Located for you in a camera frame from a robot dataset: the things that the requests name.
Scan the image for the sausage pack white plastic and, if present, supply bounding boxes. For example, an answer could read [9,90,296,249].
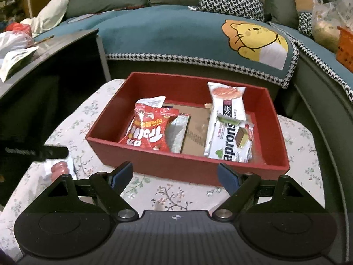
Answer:
[44,156,77,182]

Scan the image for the white Loacker wafer packet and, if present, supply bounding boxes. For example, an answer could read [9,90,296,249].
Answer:
[206,114,254,163]

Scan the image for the red Trolli candy bag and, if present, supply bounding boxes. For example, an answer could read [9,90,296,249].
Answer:
[119,103,180,152]

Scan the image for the white rice cracker packet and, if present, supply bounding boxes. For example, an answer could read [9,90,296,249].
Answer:
[208,82,246,124]

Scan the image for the blue wafer biscuit packet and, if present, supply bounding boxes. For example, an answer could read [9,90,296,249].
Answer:
[166,113,191,153]

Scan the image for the white barcode snack packet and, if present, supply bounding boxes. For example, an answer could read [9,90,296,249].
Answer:
[136,96,166,108]

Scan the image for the red cardboard box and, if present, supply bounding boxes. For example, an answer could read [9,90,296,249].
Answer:
[86,72,290,186]

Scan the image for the white paper packet on table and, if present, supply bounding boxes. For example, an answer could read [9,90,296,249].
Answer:
[0,46,38,83]

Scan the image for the dark grey side table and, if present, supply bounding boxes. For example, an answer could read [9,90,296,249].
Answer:
[1,29,111,98]

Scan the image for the white plastic bag on table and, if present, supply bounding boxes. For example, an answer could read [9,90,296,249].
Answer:
[0,30,34,59]

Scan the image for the dark green sofa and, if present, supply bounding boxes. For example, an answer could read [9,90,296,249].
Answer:
[56,0,353,254]

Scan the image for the red bag on table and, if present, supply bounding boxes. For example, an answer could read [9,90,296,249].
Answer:
[5,22,32,36]

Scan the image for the white cloth on sofa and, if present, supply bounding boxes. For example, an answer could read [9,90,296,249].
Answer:
[20,0,69,38]

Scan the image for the teal sofa cover with lion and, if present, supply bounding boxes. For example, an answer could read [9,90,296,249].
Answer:
[39,6,352,97]

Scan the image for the orange plastic basket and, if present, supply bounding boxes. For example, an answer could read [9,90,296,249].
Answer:
[336,26,353,72]

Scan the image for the clear plastic bag with food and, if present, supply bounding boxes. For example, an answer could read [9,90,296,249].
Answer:
[311,0,352,53]

